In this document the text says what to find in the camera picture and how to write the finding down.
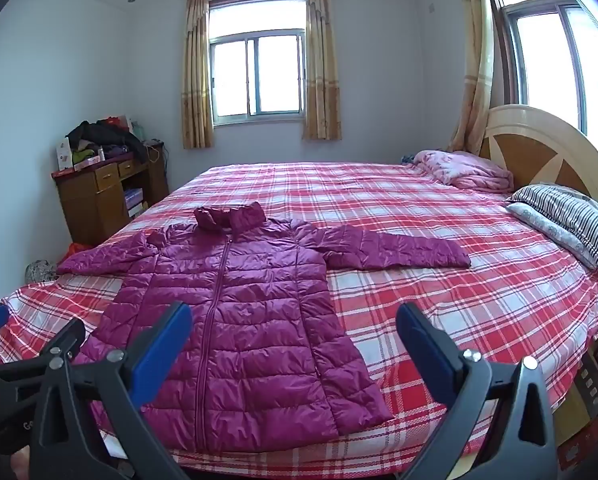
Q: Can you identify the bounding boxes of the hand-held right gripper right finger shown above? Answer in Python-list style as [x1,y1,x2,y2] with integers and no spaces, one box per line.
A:
[395,302,560,480]

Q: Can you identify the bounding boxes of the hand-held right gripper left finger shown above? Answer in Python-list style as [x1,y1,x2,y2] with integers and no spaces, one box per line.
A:
[29,301,195,480]

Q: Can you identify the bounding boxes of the magenta down jacket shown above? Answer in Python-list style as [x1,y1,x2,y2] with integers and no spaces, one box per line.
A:
[56,201,472,456]

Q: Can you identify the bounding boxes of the pile of dark clothes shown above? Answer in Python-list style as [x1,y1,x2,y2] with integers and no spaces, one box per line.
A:
[66,119,150,163]

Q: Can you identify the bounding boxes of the grey patterned cloth bundle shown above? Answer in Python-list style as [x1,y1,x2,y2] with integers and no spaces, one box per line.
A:
[25,259,58,285]

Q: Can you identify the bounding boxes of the bed with red plaid sheet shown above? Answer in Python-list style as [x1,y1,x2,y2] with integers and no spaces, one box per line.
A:
[0,161,598,480]

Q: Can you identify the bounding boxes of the brown wooden desk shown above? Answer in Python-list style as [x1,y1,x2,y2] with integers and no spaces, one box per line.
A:
[51,142,171,247]

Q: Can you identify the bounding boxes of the stacked shoe boxes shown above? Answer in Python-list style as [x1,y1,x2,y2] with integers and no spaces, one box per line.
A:
[124,187,150,218]

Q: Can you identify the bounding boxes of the grey floral pillow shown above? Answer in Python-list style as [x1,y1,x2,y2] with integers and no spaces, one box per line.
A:
[505,201,598,271]

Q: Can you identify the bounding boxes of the white printed box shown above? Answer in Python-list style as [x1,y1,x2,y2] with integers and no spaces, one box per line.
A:
[55,137,74,171]

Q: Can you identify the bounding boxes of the pink blanket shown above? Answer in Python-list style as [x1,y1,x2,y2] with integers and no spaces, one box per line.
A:
[413,149,515,193]

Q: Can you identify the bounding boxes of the striped pillow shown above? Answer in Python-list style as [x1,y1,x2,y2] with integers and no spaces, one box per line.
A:
[506,183,598,266]

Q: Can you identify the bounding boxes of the wooden bed headboard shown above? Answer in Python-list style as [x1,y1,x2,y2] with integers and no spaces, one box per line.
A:
[479,104,598,241]

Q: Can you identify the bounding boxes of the beige patterned curtain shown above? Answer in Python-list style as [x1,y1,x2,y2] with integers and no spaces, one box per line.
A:
[449,0,495,156]
[180,0,215,150]
[301,0,342,142]

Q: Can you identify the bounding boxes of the small sliding window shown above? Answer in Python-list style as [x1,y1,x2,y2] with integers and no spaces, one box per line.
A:
[208,0,307,126]

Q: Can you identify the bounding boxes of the large sliding window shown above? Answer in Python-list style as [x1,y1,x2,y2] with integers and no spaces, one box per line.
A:
[499,0,598,161]

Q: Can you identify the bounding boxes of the grey slotted rail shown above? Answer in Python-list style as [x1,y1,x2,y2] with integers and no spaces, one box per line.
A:
[576,345,598,416]

